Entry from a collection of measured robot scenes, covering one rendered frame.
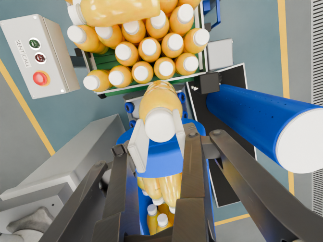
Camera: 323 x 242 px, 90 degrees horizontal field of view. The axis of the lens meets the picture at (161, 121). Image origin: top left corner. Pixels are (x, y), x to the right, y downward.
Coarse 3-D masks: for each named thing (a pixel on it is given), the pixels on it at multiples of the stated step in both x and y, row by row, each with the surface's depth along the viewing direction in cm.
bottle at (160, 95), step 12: (156, 84) 31; (168, 84) 33; (144, 96) 25; (156, 96) 23; (168, 96) 23; (144, 108) 22; (156, 108) 21; (168, 108) 22; (180, 108) 24; (144, 120) 22
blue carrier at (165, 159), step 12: (192, 120) 57; (132, 132) 56; (204, 132) 47; (156, 144) 44; (168, 144) 44; (156, 156) 39; (168, 156) 39; (180, 156) 40; (156, 168) 40; (168, 168) 40; (180, 168) 41; (144, 204) 68; (144, 216) 67; (144, 228) 65
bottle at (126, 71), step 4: (112, 68) 49; (116, 68) 48; (120, 68) 48; (124, 68) 49; (128, 68) 54; (120, 72) 47; (124, 72) 48; (128, 72) 50; (124, 76) 48; (128, 76) 50; (124, 80) 49; (128, 80) 50; (132, 80) 56; (120, 84) 48; (124, 84) 50; (128, 84) 52
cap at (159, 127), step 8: (152, 112) 20; (160, 112) 19; (168, 112) 20; (152, 120) 19; (160, 120) 19; (168, 120) 19; (152, 128) 20; (160, 128) 20; (168, 128) 20; (152, 136) 20; (160, 136) 20; (168, 136) 20
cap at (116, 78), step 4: (112, 72) 45; (116, 72) 45; (112, 76) 45; (116, 76) 45; (120, 76) 45; (112, 80) 45; (116, 80) 45; (120, 80) 45; (112, 84) 46; (116, 84) 46
